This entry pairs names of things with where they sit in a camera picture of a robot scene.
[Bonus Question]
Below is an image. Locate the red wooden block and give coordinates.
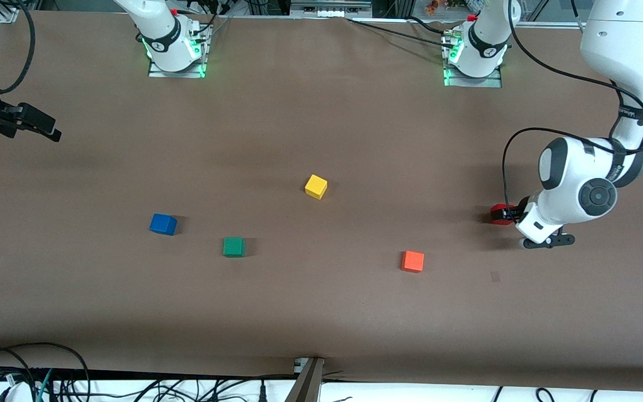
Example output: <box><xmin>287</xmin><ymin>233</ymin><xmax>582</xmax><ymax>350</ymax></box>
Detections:
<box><xmin>490</xmin><ymin>203</ymin><xmax>516</xmax><ymax>226</ymax></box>

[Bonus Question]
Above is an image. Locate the orange wooden block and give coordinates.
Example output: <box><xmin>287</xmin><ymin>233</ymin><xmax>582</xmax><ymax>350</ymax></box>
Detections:
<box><xmin>401</xmin><ymin>251</ymin><xmax>425</xmax><ymax>274</ymax></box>

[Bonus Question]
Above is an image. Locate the blue wooden block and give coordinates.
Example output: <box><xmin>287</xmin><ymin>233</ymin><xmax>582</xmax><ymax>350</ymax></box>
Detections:
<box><xmin>149</xmin><ymin>213</ymin><xmax>178</xmax><ymax>236</ymax></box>

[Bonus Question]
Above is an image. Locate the yellow wooden block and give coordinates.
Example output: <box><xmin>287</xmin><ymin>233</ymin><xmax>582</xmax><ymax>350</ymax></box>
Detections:
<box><xmin>304</xmin><ymin>174</ymin><xmax>328</xmax><ymax>200</ymax></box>

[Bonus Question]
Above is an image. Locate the brown table cover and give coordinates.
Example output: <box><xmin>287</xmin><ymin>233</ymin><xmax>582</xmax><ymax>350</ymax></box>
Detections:
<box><xmin>0</xmin><ymin>10</ymin><xmax>643</xmax><ymax>391</ymax></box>

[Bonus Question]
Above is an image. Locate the white terminal strip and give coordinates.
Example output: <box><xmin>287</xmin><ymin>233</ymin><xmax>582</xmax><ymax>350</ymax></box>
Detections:
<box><xmin>290</xmin><ymin>0</ymin><xmax>373</xmax><ymax>18</ymax></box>

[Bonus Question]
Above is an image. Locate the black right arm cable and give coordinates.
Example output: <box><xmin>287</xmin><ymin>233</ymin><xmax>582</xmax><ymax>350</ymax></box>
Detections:
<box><xmin>0</xmin><ymin>0</ymin><xmax>37</xmax><ymax>95</ymax></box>

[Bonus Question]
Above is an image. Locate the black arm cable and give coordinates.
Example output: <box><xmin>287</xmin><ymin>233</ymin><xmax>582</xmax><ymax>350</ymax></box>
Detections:
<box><xmin>0</xmin><ymin>0</ymin><xmax>37</xmax><ymax>95</ymax></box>
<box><xmin>501</xmin><ymin>0</ymin><xmax>643</xmax><ymax>225</ymax></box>

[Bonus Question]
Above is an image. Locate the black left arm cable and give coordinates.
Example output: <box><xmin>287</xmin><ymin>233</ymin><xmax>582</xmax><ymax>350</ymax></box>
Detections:
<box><xmin>501</xmin><ymin>0</ymin><xmax>643</xmax><ymax>225</ymax></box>

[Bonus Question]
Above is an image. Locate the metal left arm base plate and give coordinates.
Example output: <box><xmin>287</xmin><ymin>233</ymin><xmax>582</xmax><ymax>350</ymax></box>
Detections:
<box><xmin>443</xmin><ymin>31</ymin><xmax>504</xmax><ymax>89</ymax></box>

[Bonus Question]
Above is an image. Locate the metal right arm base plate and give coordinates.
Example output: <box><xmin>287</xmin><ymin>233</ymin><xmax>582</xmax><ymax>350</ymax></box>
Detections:
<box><xmin>148</xmin><ymin>23</ymin><xmax>210</xmax><ymax>79</ymax></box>

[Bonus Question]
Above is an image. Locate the aluminium frame rail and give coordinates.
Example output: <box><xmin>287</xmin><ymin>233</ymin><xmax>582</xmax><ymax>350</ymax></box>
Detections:
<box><xmin>520</xmin><ymin>21</ymin><xmax>586</xmax><ymax>29</ymax></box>

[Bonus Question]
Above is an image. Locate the short black table cable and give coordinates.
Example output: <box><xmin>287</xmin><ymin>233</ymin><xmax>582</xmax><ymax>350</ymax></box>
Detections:
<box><xmin>408</xmin><ymin>16</ymin><xmax>455</xmax><ymax>36</ymax></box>

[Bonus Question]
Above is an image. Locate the long black table cable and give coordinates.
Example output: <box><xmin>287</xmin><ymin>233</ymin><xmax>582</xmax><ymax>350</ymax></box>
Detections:
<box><xmin>348</xmin><ymin>18</ymin><xmax>456</xmax><ymax>50</ymax></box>

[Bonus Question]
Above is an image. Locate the looping black floor cable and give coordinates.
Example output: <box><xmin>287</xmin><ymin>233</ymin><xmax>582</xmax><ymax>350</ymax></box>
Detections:
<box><xmin>0</xmin><ymin>342</ymin><xmax>92</xmax><ymax>402</ymax></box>

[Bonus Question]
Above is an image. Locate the green floor cable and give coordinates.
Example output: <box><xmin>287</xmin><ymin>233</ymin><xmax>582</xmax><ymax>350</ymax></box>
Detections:
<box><xmin>35</xmin><ymin>368</ymin><xmax>55</xmax><ymax>402</ymax></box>

